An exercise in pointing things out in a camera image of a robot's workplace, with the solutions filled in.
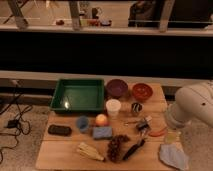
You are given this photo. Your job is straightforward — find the red bowl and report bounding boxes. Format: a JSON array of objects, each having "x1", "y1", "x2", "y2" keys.
[{"x1": 132, "y1": 83, "x2": 153, "y2": 102}]

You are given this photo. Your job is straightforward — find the black cables with adapter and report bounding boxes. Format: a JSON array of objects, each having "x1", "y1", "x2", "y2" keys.
[{"x1": 0, "y1": 79, "x2": 34, "y2": 164}]

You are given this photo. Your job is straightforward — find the green plastic tray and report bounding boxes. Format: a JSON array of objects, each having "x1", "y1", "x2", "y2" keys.
[{"x1": 50, "y1": 79, "x2": 105, "y2": 114}]

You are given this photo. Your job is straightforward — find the blue plastic cup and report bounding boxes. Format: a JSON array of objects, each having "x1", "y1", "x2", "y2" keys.
[{"x1": 76, "y1": 116, "x2": 89, "y2": 133}]

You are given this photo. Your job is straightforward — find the wooden board table top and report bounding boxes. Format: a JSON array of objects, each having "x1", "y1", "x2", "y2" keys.
[{"x1": 36, "y1": 83, "x2": 176, "y2": 171}]

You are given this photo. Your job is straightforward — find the blue sponge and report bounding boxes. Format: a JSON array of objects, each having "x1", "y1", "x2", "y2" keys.
[{"x1": 93, "y1": 126, "x2": 112, "y2": 139}]

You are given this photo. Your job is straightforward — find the yellow corn cob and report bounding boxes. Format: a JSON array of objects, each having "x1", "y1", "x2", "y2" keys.
[{"x1": 77, "y1": 142, "x2": 105, "y2": 161}]

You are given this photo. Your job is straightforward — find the purple bowl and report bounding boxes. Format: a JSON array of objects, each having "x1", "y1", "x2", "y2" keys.
[{"x1": 106, "y1": 79, "x2": 128, "y2": 98}]

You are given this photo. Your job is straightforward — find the blue grey cloth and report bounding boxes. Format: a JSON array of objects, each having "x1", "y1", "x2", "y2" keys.
[{"x1": 159, "y1": 144, "x2": 189, "y2": 171}]

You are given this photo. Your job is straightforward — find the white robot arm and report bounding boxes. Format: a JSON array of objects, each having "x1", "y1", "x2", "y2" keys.
[{"x1": 164, "y1": 81, "x2": 213, "y2": 144}]

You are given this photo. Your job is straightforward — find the red yellow apple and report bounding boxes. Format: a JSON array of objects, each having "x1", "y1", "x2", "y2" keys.
[{"x1": 95, "y1": 114, "x2": 109, "y2": 126}]

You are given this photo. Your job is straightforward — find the small metal cup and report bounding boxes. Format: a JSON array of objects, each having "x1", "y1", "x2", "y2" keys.
[{"x1": 131, "y1": 102, "x2": 142, "y2": 116}]

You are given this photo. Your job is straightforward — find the dark purple grape bunch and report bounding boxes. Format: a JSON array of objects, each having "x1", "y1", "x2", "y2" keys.
[{"x1": 107, "y1": 134, "x2": 130, "y2": 162}]

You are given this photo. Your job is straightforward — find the white paper cup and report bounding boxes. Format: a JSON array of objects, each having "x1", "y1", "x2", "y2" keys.
[{"x1": 106, "y1": 99, "x2": 121, "y2": 117}]

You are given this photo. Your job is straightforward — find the black handled brush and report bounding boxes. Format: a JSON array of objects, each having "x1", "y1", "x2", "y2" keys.
[{"x1": 122, "y1": 139, "x2": 146, "y2": 161}]

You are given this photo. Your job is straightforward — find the black rectangular case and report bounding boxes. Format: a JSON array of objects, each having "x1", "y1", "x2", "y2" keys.
[{"x1": 48, "y1": 125, "x2": 72, "y2": 136}]

